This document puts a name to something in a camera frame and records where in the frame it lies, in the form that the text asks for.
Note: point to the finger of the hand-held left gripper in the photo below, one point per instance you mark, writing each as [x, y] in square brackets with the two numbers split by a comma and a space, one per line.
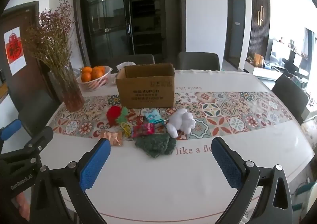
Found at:
[40, 138]
[11, 128]

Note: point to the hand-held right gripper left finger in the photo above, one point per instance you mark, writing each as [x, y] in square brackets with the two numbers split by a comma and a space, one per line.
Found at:
[95, 162]

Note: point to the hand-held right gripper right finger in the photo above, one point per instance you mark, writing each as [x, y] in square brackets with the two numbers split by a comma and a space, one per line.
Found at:
[226, 164]

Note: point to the yellow blue elastic band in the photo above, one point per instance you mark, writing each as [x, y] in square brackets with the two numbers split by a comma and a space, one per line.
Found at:
[126, 129]

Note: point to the red knitted ball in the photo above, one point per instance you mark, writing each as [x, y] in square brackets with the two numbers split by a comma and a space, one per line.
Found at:
[113, 114]

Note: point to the dark green knitted cloth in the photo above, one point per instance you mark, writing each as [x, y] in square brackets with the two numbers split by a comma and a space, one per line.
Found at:
[153, 146]

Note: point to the white plush toy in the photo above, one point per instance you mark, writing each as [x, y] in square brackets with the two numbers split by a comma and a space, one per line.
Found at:
[183, 121]

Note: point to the brown cardboard box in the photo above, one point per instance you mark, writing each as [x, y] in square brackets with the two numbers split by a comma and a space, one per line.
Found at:
[146, 90]

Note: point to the grey dining chair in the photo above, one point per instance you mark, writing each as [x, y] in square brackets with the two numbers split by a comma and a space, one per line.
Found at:
[141, 59]
[289, 97]
[37, 112]
[198, 61]

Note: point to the copper foil wrapper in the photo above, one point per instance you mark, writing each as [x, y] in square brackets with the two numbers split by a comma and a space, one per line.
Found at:
[112, 137]

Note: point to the clear glass vase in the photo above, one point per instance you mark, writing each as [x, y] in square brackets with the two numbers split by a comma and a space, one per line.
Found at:
[71, 97]

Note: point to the green felt tree ornament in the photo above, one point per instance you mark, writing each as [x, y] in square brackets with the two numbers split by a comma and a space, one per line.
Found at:
[123, 115]

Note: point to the red snack packet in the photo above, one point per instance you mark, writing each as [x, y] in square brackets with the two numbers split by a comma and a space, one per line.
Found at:
[143, 130]

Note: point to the teal tissue packet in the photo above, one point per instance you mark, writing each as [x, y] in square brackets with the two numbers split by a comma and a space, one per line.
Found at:
[151, 117]

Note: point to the white plastic fruit basket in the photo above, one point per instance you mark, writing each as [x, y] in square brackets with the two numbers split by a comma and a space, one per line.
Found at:
[95, 85]

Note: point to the white low cabinet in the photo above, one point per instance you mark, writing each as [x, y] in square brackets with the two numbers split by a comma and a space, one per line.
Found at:
[260, 71]

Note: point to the white crumpled tissue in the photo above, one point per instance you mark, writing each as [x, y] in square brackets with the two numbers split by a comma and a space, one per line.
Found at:
[125, 65]

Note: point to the orange package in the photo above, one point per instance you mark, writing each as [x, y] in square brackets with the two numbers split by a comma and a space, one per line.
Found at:
[258, 60]

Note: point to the brown wooden door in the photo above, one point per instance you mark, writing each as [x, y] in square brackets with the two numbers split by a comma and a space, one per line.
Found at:
[14, 18]

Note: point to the grey interior door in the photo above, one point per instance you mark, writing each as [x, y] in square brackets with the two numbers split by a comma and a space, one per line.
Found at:
[236, 35]

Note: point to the dark glass sliding door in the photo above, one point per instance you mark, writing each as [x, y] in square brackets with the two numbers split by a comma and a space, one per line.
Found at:
[106, 16]

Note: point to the red paper wall poster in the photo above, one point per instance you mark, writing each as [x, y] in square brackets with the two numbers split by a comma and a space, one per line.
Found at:
[14, 50]

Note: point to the dark slatted wall panel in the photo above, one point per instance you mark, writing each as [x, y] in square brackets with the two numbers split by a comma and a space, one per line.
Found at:
[255, 38]

